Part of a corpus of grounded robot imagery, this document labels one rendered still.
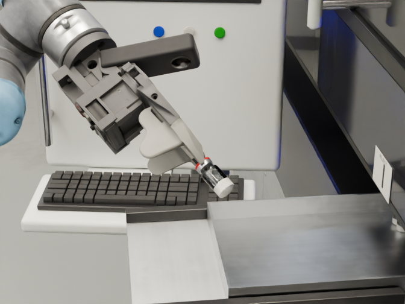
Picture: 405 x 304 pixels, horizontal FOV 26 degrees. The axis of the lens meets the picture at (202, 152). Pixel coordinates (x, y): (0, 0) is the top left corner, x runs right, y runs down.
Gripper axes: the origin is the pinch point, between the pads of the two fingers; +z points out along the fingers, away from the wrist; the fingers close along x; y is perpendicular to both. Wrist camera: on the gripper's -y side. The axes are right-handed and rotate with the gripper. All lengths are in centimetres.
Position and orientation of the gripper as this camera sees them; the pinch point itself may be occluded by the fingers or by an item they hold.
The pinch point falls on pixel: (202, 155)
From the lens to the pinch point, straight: 99.5
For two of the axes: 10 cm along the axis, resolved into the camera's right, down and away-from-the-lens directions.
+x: -1.4, -4.0, -9.1
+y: -7.7, 6.2, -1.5
